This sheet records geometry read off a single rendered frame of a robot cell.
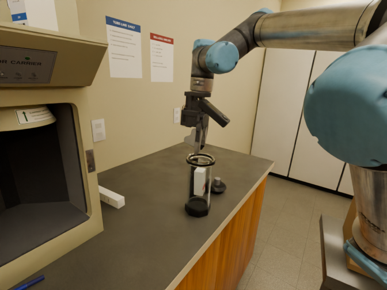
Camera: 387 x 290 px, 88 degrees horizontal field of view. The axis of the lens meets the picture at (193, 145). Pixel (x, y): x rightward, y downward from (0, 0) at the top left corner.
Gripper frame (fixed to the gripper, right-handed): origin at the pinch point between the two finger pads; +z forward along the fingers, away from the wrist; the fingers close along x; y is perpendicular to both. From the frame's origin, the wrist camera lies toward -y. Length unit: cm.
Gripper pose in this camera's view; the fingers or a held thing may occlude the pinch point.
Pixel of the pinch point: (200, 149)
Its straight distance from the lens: 72.4
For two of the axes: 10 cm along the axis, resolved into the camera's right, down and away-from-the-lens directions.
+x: -3.4, 2.8, -9.0
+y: -9.4, -1.9, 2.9
